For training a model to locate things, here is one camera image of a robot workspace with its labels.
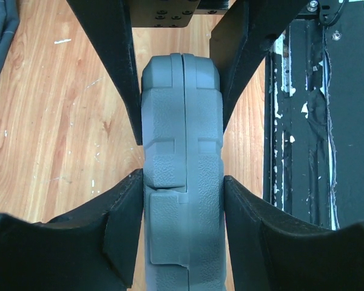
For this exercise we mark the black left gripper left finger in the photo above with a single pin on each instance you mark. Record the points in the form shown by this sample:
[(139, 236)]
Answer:
[(92, 247)]

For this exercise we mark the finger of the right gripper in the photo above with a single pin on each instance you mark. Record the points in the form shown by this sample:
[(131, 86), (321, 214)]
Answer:
[(107, 25), (242, 39)]

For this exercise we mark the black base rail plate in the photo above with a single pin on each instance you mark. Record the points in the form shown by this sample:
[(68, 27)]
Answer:
[(314, 116)]

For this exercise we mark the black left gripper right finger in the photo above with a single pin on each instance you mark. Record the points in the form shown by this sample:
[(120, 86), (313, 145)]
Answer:
[(272, 250)]

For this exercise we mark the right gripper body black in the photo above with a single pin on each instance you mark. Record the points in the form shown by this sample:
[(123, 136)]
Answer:
[(172, 14)]

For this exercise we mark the grey plastic tool case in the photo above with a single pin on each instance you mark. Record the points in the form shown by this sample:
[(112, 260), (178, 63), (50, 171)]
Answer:
[(182, 125)]

